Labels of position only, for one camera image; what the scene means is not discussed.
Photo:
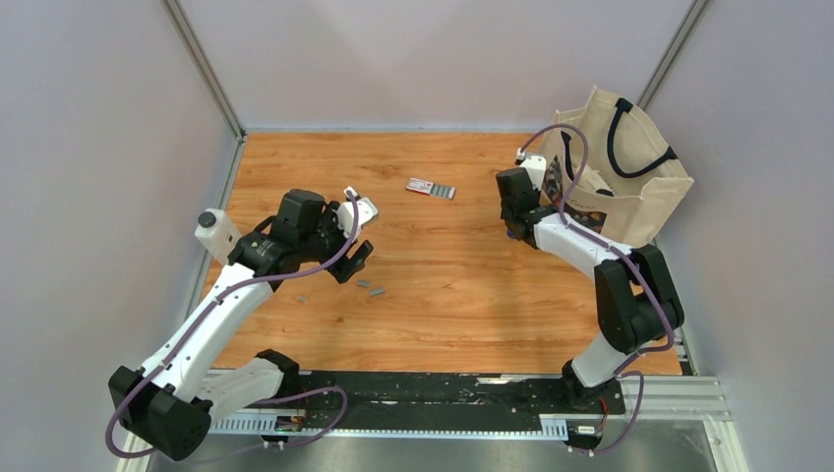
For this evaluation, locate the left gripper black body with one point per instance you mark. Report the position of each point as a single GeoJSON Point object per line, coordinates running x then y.
{"type": "Point", "coordinates": [327, 242]}

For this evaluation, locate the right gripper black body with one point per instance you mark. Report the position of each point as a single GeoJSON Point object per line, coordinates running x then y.
{"type": "Point", "coordinates": [504, 214]}

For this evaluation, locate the red white staple box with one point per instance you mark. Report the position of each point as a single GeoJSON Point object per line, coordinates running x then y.
{"type": "Point", "coordinates": [428, 188]}

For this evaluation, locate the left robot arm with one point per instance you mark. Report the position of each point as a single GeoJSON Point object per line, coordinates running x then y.
{"type": "Point", "coordinates": [172, 400]}

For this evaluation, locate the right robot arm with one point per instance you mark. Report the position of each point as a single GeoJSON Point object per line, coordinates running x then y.
{"type": "Point", "coordinates": [637, 303]}

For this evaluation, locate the white bottle black cap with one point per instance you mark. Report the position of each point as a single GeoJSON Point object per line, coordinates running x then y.
{"type": "Point", "coordinates": [217, 233]}

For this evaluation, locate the canvas tote bag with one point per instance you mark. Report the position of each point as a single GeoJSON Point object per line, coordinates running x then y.
{"type": "Point", "coordinates": [624, 179]}

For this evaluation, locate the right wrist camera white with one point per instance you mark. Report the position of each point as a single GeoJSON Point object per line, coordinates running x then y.
{"type": "Point", "coordinates": [535, 166]}

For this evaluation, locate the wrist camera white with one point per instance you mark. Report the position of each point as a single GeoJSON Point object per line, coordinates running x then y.
{"type": "Point", "coordinates": [535, 166]}
{"type": "Point", "coordinates": [362, 212]}

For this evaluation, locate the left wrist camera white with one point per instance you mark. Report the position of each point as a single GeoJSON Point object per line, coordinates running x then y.
{"type": "Point", "coordinates": [362, 212]}

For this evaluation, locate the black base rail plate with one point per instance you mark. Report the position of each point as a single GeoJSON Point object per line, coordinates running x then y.
{"type": "Point", "coordinates": [442, 402]}

